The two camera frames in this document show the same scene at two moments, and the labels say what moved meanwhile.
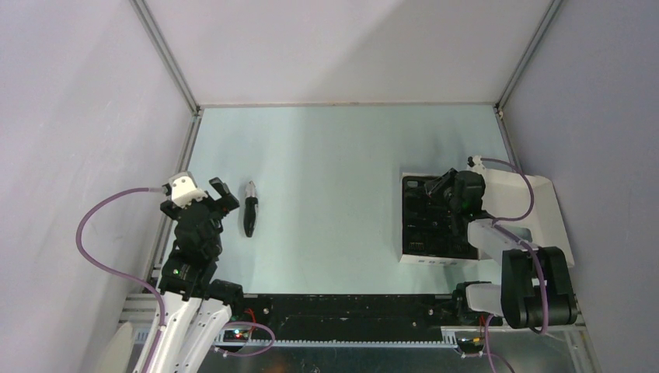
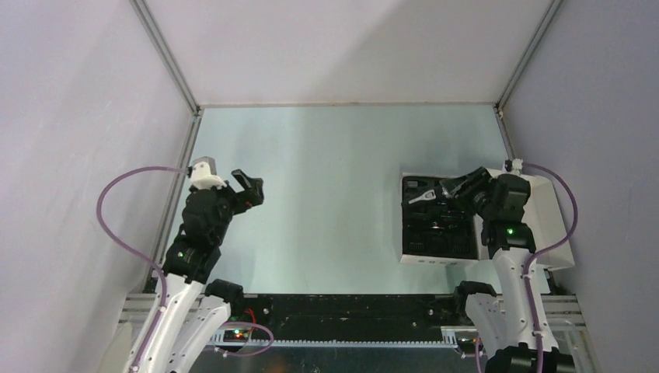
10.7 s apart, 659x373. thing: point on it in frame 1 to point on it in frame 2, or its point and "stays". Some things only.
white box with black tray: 528,206 stays
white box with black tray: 428,236 stays
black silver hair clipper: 250,210 to 428,195
